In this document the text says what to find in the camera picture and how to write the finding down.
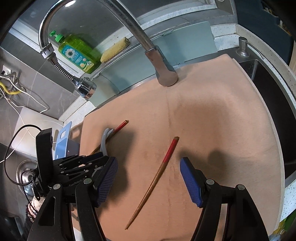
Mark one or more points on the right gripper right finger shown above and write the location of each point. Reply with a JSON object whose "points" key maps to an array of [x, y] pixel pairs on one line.
{"points": [[195, 182]]}

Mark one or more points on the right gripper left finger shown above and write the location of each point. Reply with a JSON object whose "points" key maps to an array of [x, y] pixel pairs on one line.
{"points": [[105, 179]]}

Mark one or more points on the lone red-tipped chopstick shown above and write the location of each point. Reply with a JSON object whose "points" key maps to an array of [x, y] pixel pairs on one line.
{"points": [[121, 126]]}

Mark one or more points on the red-tipped wooden chopstick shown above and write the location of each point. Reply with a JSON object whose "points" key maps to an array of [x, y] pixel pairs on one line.
{"points": [[155, 180]]}

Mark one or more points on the white ceramic spoon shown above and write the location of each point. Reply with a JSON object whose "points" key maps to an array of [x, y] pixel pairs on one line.
{"points": [[105, 135], [109, 136]]}

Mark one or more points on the grey gloved right hand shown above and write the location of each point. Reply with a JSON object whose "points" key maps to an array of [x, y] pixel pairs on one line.
{"points": [[33, 208]]}

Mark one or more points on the blue plastic basket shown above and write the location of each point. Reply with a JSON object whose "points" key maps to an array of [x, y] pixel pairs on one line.
{"points": [[64, 145]]}

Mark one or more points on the steel pot lid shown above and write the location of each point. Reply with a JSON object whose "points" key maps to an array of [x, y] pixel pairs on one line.
{"points": [[24, 175]]}

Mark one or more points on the white cutting board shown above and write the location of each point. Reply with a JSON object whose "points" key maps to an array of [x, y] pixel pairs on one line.
{"points": [[25, 143]]}

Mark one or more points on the tan felt mat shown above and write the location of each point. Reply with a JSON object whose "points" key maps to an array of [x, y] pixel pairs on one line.
{"points": [[225, 129]]}

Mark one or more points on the green dish soap bottle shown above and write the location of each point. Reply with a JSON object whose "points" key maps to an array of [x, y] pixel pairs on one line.
{"points": [[78, 52]]}

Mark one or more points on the yellow sponge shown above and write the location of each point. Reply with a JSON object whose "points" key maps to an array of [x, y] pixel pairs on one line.
{"points": [[114, 50]]}

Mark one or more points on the chrome soap dispenser pump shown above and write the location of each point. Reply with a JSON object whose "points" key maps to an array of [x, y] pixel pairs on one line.
{"points": [[242, 49]]}

